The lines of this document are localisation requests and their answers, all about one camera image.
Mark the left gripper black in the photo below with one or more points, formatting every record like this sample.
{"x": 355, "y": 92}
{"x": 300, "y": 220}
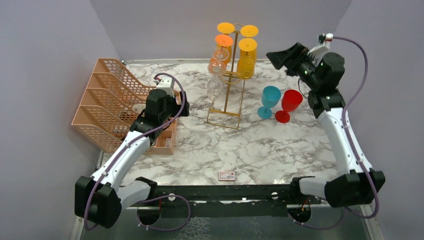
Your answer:
{"x": 176, "y": 107}

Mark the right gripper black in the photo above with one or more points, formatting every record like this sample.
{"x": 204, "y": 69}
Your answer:
{"x": 282, "y": 58}

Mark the yellow wine glass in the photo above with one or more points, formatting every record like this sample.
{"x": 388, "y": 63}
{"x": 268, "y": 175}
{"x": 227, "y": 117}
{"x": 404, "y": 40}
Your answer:
{"x": 247, "y": 58}
{"x": 249, "y": 31}
{"x": 226, "y": 28}

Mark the blue wine glass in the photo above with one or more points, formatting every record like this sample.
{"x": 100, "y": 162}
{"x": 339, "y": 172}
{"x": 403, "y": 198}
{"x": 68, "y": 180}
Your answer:
{"x": 270, "y": 97}

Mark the red wine glass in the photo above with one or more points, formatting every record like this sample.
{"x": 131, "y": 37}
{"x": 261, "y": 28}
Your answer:
{"x": 291, "y": 100}

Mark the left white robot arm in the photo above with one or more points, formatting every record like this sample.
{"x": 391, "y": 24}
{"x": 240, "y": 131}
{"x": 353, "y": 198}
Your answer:
{"x": 99, "y": 199}

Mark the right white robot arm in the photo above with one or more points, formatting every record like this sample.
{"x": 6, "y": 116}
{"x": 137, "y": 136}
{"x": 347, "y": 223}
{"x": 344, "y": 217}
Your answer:
{"x": 358, "y": 183}

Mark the clear wine glass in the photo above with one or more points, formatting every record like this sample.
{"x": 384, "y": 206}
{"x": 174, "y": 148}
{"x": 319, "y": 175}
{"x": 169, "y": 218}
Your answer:
{"x": 214, "y": 86}

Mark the gold wine glass rack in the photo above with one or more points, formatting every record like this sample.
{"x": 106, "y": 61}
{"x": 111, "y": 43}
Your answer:
{"x": 218, "y": 112}

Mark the orange wine glass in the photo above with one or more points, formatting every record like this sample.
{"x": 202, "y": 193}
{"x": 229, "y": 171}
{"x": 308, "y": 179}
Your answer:
{"x": 223, "y": 49}

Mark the small red white card box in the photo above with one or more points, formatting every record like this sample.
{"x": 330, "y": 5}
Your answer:
{"x": 226, "y": 176}

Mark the peach plastic file organizer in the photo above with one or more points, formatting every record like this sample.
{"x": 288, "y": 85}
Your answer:
{"x": 111, "y": 102}

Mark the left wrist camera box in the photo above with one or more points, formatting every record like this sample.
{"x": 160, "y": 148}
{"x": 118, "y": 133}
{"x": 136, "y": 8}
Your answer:
{"x": 166, "y": 84}

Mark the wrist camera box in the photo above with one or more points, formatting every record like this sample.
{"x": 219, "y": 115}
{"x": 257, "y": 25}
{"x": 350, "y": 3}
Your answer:
{"x": 166, "y": 84}
{"x": 324, "y": 42}

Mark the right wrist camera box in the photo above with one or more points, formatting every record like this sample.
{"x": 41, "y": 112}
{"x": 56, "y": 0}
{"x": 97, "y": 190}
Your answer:
{"x": 324, "y": 42}

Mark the black mounting rail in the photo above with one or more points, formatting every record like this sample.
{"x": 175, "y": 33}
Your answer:
{"x": 224, "y": 201}

